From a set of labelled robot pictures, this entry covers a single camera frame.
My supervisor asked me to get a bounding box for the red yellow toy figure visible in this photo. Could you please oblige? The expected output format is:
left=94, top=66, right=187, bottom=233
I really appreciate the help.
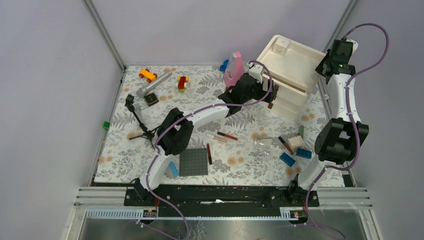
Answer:
left=176, top=76, right=190, bottom=93

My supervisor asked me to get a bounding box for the black square compact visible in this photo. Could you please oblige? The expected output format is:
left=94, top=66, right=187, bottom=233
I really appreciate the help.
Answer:
left=143, top=92, right=159, bottom=107

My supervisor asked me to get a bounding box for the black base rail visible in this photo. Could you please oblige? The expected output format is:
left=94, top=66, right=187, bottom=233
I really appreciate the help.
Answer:
left=124, top=183, right=320, bottom=218

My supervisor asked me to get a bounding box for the cream lego brick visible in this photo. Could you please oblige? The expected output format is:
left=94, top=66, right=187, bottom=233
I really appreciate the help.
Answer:
left=287, top=135, right=305, bottom=149

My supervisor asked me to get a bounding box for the blue grey lego brick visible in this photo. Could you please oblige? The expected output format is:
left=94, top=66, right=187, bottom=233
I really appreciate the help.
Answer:
left=165, top=161, right=180, bottom=179

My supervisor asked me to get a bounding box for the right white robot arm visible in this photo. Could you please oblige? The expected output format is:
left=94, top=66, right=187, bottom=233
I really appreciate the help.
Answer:
left=284, top=38, right=369, bottom=206

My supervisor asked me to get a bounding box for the grey lego baseplate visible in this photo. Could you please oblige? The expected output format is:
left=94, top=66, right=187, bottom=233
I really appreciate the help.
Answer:
left=179, top=148, right=209, bottom=177

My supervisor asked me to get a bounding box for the blue toy brick back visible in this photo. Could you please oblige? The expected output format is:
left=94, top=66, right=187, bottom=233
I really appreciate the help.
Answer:
left=219, top=59, right=229, bottom=72

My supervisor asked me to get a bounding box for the green mascara tube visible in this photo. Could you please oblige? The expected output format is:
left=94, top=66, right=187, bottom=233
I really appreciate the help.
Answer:
left=298, top=125, right=305, bottom=139

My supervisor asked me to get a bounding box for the dark red lipstick tube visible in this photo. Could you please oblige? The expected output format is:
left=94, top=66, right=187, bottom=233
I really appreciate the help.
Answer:
left=206, top=143, right=213, bottom=165

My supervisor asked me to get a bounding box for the blue lego brick right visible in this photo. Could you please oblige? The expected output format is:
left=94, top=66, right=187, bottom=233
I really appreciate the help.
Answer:
left=296, top=148, right=312, bottom=159

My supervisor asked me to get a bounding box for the green clip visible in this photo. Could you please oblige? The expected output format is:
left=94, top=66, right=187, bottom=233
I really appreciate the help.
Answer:
left=102, top=121, right=110, bottom=130

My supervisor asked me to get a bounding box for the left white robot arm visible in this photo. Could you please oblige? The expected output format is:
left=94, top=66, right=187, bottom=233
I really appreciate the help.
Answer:
left=134, top=60, right=275, bottom=206

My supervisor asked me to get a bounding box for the clear plastic bag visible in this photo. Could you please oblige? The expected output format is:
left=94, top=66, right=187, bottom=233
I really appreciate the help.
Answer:
left=253, top=137, right=275, bottom=155

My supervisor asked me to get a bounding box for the orange toy car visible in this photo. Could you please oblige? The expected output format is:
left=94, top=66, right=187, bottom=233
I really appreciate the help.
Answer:
left=139, top=68, right=158, bottom=83

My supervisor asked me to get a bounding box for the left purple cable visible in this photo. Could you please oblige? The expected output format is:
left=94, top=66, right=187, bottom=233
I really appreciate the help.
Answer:
left=135, top=60, right=275, bottom=240

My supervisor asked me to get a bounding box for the red black lip gloss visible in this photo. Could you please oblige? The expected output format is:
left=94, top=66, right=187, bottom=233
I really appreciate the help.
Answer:
left=217, top=131, right=238, bottom=141

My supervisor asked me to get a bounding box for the brown red makeup pencil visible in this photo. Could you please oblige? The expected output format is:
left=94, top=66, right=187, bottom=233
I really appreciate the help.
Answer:
left=278, top=136, right=295, bottom=155

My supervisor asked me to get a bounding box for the white cosmetic box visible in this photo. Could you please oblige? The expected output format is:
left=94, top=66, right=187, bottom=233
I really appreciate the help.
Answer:
left=272, top=37, right=292, bottom=56

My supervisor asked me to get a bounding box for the blue lego brick left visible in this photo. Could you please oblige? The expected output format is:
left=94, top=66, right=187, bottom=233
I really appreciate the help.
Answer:
left=279, top=152, right=296, bottom=167

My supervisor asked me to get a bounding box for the cream three-drawer organizer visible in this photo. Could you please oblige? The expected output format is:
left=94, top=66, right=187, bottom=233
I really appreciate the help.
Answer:
left=256, top=35, right=326, bottom=121

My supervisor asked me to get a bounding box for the black mini tripod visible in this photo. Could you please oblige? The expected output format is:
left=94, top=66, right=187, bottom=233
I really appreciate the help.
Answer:
left=125, top=94, right=159, bottom=148

